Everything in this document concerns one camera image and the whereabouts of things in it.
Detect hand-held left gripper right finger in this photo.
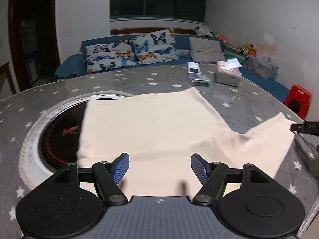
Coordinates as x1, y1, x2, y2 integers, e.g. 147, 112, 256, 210
191, 153, 271, 206

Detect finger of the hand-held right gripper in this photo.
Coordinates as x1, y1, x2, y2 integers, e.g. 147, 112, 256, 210
290, 121, 319, 137

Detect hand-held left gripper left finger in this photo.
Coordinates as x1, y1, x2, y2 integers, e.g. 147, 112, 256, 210
50, 152, 130, 206

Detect cream garment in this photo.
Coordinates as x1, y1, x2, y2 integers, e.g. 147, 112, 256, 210
77, 87, 296, 200

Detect red plastic stool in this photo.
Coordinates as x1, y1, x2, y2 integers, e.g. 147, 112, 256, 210
284, 85, 313, 119

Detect black round induction cooker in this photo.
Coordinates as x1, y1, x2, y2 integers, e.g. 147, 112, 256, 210
38, 100, 90, 173

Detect clear storage bin of toys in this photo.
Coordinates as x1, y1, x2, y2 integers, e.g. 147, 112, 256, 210
247, 53, 279, 80

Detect clear box of colourful toys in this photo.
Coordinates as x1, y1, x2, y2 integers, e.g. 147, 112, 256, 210
189, 73, 212, 86

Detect white pink tissue pack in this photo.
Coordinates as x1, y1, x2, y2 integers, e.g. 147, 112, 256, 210
215, 57, 243, 87

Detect grey star print tablecloth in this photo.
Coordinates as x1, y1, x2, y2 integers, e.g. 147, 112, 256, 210
0, 63, 319, 239

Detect brown teddy bears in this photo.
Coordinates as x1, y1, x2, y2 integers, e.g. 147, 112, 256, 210
237, 43, 257, 56

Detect white flat device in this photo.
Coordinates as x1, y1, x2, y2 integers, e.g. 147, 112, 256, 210
187, 62, 201, 75

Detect wide butterfly print cushion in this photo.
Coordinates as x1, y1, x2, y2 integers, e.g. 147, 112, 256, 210
84, 39, 138, 73

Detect blue corner sofa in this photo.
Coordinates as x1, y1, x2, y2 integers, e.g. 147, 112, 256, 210
54, 33, 291, 103

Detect grey cushion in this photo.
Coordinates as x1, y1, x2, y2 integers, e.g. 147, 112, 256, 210
188, 37, 226, 63

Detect tall butterfly print cushion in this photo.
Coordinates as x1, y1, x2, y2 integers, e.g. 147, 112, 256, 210
132, 28, 179, 64

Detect black white plush toy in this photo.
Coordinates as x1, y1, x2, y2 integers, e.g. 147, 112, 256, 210
195, 26, 211, 37

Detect brown framed panel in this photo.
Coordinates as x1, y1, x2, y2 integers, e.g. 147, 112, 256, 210
0, 61, 18, 101

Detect dark wooden door frame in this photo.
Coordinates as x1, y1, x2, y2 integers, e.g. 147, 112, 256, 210
7, 0, 61, 95

